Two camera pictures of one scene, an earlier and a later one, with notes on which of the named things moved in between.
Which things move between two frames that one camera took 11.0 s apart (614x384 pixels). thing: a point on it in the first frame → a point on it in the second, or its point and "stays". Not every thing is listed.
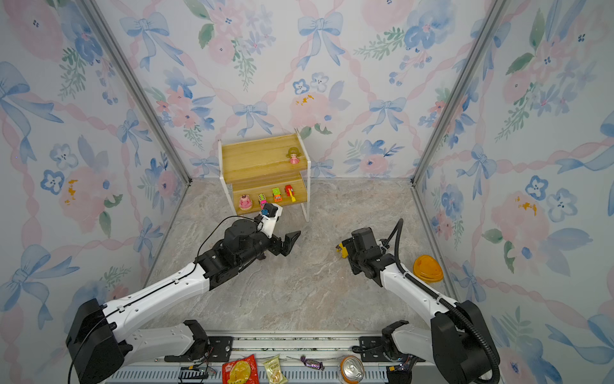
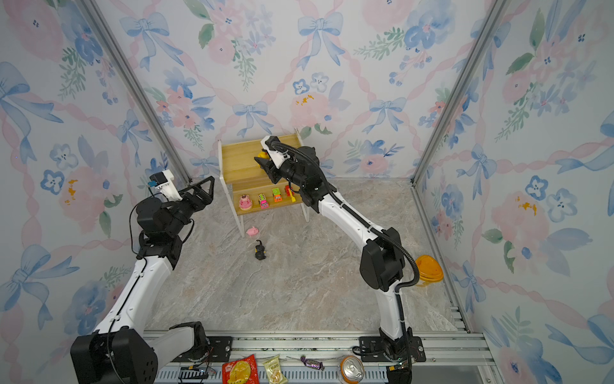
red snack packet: (241, 371) stays
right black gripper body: (357, 262) → (289, 173)
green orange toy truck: (277, 195) stays
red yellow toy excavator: (289, 192) stays
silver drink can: (351, 370) stays
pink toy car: (262, 200) stays
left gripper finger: (289, 240) → (199, 187)
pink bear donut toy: (245, 202) stays
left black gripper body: (273, 245) → (187, 208)
